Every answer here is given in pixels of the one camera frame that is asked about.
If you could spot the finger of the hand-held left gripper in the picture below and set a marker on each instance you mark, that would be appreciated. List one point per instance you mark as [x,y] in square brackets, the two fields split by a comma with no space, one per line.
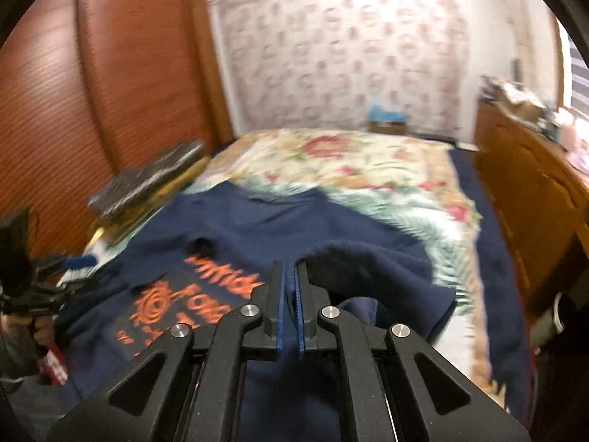
[76,263]
[69,292]

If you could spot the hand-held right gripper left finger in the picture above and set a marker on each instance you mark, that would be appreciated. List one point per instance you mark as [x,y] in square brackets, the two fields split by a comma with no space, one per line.
[286,322]

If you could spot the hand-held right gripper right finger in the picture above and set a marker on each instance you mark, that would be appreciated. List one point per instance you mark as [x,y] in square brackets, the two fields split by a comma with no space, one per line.
[300,322]

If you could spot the navy sweatshirt with orange print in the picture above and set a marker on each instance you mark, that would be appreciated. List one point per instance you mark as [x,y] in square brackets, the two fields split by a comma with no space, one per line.
[276,221]

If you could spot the person's left forearm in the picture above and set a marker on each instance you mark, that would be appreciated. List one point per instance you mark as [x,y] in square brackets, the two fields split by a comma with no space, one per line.
[32,405]

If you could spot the person's left hand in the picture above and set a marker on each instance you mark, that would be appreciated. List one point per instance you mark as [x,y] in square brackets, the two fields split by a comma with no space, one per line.
[39,331]

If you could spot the dark dotted pillow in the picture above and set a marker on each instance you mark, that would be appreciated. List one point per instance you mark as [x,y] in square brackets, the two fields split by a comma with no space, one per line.
[147,175]

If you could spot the palm leaf bed sheet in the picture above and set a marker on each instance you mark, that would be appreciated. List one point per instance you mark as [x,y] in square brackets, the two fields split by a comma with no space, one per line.
[414,221]

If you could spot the floral bedspread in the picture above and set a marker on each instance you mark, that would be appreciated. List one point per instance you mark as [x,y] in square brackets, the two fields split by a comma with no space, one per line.
[331,152]

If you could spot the wooden wardrobe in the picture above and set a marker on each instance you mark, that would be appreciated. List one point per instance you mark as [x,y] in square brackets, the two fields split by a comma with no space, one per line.
[115,78]

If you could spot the navy blanket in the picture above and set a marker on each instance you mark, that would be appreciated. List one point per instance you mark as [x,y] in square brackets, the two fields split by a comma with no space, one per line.
[499,262]

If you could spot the small cardboard box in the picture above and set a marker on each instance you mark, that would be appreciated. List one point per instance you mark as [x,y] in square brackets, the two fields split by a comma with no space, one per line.
[386,126]

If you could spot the blue plastic bag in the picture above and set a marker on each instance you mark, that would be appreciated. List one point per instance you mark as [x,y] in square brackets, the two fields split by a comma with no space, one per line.
[384,113]

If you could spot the wooden cabinet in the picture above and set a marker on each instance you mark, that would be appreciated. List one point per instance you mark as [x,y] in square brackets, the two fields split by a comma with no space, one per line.
[529,193]

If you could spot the open cardboard box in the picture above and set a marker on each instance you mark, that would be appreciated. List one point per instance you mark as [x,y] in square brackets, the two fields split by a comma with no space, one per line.
[520,103]

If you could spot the striped window blind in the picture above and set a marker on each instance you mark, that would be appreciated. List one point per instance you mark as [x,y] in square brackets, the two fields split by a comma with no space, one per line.
[580,78]

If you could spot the wooden window frame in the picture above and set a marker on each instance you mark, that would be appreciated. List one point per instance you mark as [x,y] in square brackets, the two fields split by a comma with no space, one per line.
[562,64]

